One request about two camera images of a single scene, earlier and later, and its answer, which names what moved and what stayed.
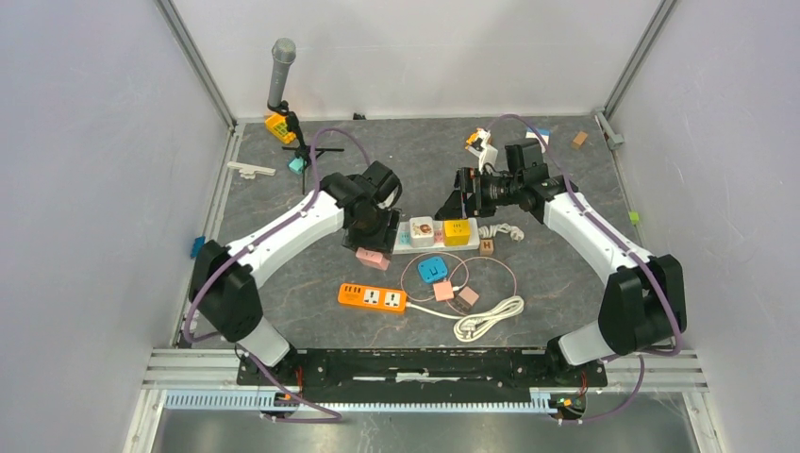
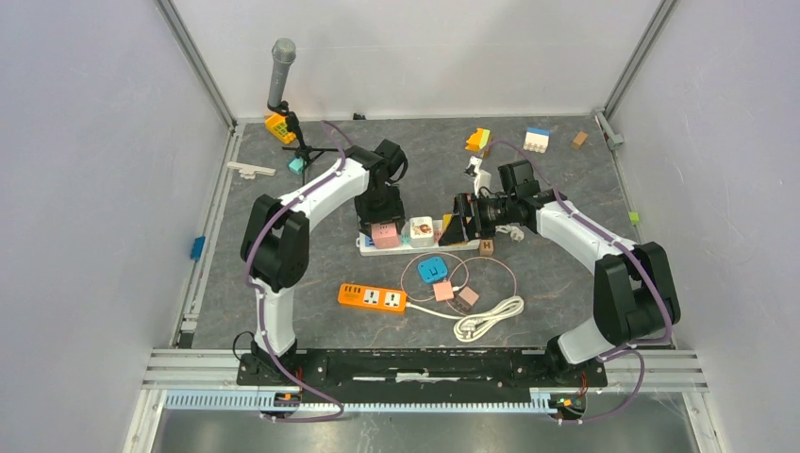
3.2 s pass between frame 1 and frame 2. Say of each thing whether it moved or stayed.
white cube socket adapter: stayed
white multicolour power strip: stayed
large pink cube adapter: moved
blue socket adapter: stayed
